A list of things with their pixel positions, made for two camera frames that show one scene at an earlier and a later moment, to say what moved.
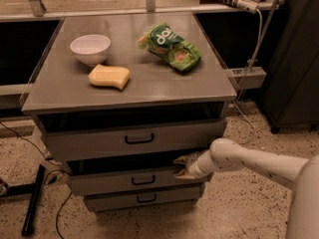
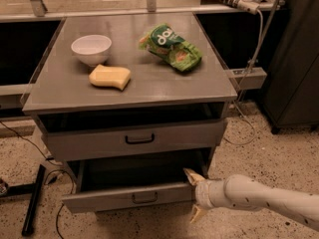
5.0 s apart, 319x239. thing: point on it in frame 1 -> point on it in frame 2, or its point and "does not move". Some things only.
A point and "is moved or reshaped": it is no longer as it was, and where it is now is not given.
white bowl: [91, 49] does not move
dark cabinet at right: [291, 81] does not move
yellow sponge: [118, 76] does not move
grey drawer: [91, 176] is moved or reshaped
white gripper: [195, 166] -> [203, 193]
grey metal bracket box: [249, 77] does not move
